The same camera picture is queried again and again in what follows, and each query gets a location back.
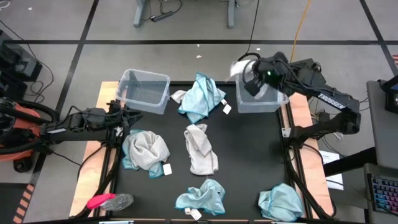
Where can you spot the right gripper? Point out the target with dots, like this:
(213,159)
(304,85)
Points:
(273,67)

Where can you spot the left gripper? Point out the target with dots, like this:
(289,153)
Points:
(118,115)

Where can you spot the light blue microfiber towel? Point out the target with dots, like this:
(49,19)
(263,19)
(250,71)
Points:
(157,172)
(280,203)
(205,197)
(199,96)

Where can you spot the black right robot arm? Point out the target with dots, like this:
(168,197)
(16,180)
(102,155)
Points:
(332,101)

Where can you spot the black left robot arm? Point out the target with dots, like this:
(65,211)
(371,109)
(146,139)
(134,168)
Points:
(77,133)

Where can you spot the clear plastic bin white label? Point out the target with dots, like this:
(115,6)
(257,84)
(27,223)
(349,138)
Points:
(264,104)

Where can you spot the black computer tower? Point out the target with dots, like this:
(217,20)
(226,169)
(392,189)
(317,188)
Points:
(308,67)

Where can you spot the grey desk leg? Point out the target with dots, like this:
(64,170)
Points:
(230,14)
(140,14)

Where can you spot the black power strip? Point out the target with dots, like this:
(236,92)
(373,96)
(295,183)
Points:
(162,16)

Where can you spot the orange and black vacuum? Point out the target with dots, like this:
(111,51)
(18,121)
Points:
(21,124)

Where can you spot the black floor equipment box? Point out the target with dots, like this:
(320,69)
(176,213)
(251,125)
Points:
(15,65)

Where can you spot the black desk foot bar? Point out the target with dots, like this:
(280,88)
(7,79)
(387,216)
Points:
(351,160)

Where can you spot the white paper sheet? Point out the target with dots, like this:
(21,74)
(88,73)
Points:
(334,183)

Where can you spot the black device with screen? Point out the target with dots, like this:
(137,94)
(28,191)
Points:
(391,96)

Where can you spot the grey desk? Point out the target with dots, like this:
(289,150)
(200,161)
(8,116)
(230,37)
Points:
(384,133)

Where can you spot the black mat orange stripes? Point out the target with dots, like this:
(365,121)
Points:
(12,202)

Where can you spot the backlit computer keyboard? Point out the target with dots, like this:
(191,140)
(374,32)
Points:
(385,193)

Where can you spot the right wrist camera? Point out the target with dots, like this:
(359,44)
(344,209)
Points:
(252,88)

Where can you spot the white mounting bracket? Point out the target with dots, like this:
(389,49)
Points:
(286,132)

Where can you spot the black aluminium frame strut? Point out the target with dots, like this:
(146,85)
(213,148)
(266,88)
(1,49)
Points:
(306,189)
(105,183)

